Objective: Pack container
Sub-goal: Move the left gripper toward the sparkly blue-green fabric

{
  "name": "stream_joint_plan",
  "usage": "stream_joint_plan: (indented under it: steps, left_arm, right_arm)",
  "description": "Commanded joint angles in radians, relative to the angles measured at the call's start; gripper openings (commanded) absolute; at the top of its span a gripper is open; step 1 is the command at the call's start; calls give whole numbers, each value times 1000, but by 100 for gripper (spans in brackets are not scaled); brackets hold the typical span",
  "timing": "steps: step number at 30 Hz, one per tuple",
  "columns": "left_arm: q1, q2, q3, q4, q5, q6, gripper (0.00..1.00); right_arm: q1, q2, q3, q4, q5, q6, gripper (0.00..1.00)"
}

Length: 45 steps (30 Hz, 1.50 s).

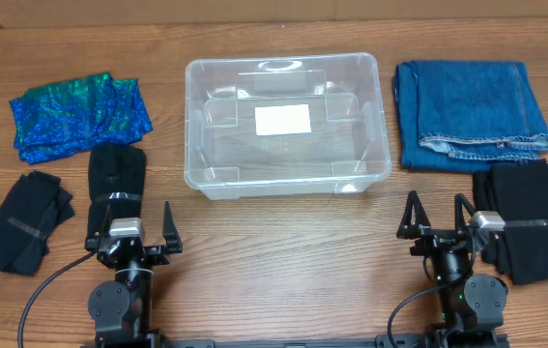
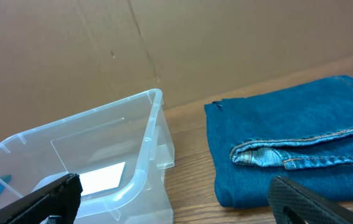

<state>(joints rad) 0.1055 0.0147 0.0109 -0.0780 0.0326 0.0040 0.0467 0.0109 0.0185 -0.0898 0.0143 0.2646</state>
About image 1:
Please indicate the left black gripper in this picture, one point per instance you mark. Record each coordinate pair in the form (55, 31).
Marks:
(161, 255)

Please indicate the blue denim jeans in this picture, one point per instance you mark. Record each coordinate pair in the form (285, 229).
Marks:
(464, 116)

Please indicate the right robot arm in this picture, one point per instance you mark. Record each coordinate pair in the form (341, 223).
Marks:
(472, 304)

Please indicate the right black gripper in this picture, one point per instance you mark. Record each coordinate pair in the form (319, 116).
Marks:
(432, 237)

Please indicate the black cloth with tape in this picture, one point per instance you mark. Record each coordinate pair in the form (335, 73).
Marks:
(116, 180)

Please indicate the blue green sequin cloth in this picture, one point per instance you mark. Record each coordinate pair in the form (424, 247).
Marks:
(60, 119)

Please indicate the clear plastic storage bin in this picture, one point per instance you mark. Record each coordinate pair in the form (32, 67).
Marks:
(347, 150)

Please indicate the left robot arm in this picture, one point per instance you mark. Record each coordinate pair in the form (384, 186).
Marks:
(122, 307)

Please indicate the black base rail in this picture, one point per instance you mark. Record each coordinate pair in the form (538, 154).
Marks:
(380, 341)

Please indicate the white label in bin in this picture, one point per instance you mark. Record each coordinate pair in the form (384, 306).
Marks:
(282, 120)

